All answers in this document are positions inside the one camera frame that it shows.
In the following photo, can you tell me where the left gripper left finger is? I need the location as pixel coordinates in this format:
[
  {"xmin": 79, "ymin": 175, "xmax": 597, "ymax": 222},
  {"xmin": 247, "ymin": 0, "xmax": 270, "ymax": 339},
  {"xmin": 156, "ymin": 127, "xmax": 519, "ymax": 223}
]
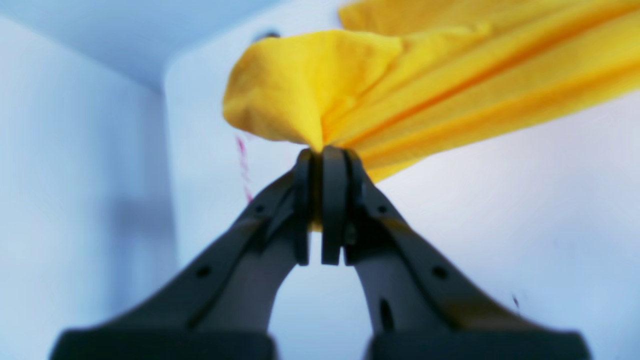
[{"xmin": 50, "ymin": 149, "xmax": 313, "ymax": 360}]

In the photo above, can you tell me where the red tape rectangle marking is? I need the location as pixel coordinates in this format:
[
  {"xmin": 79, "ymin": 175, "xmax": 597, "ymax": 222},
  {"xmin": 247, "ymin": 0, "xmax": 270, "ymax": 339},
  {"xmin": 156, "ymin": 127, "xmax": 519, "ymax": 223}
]
[{"xmin": 235, "ymin": 133, "xmax": 254, "ymax": 203}]

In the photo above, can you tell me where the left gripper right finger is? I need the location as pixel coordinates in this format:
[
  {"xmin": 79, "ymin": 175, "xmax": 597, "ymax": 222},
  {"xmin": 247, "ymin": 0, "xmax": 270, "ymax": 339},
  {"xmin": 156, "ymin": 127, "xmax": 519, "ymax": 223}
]
[{"xmin": 321, "ymin": 146, "xmax": 591, "ymax": 360}]

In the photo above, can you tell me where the orange t-shirt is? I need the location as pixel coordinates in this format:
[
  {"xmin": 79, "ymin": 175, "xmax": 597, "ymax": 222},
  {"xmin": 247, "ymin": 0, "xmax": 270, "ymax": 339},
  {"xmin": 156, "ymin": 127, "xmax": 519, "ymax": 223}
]
[{"xmin": 222, "ymin": 0, "xmax": 640, "ymax": 182}]

